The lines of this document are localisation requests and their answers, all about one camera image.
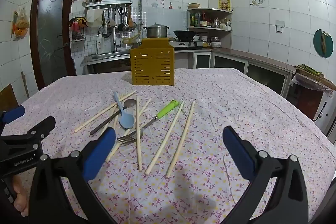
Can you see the white wall outlet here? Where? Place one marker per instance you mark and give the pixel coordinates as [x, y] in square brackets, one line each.
[280, 26]

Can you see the steel kettle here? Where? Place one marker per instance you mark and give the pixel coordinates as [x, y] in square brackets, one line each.
[215, 22]

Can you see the yellow slotted utensil holder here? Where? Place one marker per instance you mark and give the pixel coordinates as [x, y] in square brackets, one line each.
[152, 66]

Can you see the yellow wall poster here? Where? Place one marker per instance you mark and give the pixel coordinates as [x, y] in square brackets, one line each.
[224, 2]

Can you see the beige bowl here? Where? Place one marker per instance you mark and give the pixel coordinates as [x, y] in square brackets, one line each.
[193, 5]

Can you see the green round hanging board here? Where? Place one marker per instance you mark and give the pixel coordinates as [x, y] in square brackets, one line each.
[319, 43]

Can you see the steel cooking pot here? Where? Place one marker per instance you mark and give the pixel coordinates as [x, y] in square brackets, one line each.
[157, 31]

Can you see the stack of white bowls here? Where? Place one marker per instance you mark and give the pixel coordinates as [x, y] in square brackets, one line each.
[215, 44]

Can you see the yellow mesh bag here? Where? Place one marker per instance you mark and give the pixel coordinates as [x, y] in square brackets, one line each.
[132, 37]

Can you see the steel kitchen sink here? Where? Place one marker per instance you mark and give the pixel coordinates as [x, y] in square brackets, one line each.
[105, 56]

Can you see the white wall utensil rack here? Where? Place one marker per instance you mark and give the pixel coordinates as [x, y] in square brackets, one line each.
[109, 2]

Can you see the chrome faucet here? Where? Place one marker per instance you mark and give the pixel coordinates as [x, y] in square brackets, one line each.
[114, 37]

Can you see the black hanging ladle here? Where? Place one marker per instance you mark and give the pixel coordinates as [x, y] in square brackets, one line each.
[121, 24]

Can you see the wooden stick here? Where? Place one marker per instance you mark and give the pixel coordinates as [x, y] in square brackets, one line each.
[25, 85]

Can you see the floral pink tablecloth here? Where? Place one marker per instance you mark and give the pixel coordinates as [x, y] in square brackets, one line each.
[236, 108]

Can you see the kitchen counter with cabinets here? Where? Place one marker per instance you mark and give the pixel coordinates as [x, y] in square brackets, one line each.
[265, 77]

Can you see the bunch of wooden chopsticks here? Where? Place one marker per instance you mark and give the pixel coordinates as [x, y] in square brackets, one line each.
[139, 153]

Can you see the white hanging cloth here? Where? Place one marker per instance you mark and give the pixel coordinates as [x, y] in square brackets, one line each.
[95, 18]

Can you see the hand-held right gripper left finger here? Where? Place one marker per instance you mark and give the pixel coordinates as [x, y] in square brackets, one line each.
[101, 151]

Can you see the white soap bottle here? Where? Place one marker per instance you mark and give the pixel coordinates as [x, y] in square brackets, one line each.
[99, 45]

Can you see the red yellow rubber gloves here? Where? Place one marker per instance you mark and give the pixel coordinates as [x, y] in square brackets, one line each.
[77, 22]

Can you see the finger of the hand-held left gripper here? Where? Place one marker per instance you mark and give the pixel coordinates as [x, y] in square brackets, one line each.
[44, 124]
[14, 113]

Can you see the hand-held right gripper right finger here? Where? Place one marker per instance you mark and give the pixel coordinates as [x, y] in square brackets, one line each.
[237, 154]

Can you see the brown framed glass door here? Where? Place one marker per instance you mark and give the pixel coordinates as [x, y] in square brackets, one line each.
[51, 37]

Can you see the red label bottle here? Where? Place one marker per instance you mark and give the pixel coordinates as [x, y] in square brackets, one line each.
[204, 21]

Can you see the person's left hand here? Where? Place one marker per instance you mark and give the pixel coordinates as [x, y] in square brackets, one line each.
[21, 195]

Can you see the white corner shelf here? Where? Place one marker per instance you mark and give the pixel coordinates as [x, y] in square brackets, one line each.
[210, 10]

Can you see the dark sauce bottle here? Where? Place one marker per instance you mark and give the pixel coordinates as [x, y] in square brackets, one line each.
[197, 20]

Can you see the brown hanging skimmer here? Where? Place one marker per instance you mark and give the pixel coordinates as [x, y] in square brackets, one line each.
[131, 22]

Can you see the light blue plastic spoon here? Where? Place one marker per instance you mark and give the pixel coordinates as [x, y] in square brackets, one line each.
[126, 120]

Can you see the steel hanging ladle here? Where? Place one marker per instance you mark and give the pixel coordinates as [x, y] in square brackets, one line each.
[125, 26]

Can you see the orange hanging plastic bag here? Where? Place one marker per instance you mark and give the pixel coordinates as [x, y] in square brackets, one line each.
[20, 27]

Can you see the steel gas stove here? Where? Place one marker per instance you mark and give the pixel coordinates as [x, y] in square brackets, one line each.
[185, 43]

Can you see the black wok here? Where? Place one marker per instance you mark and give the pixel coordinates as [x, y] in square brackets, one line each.
[185, 34]

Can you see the green bottle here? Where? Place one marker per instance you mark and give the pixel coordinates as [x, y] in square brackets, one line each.
[192, 20]

